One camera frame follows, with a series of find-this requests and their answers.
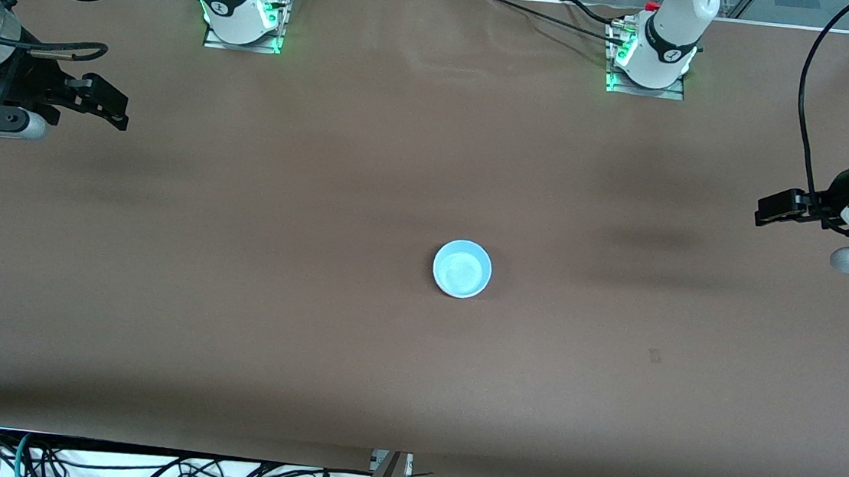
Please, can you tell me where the blue bowl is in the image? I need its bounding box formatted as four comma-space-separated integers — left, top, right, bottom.
430, 237, 495, 302

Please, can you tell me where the brown table cover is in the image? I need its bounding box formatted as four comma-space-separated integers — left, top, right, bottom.
0, 0, 849, 477

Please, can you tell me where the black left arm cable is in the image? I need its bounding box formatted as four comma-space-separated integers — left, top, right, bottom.
786, 0, 849, 230

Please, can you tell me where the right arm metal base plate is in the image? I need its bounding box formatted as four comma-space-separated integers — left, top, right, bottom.
203, 0, 289, 56

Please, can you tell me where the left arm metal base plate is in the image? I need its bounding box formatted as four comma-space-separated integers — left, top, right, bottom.
604, 21, 691, 101

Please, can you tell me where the short black table cable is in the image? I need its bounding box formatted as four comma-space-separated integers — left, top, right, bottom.
563, 0, 624, 26

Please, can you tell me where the long black table cable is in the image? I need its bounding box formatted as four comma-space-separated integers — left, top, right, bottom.
480, 0, 621, 41

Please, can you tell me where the teal cable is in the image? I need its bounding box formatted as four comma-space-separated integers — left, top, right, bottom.
14, 432, 33, 477

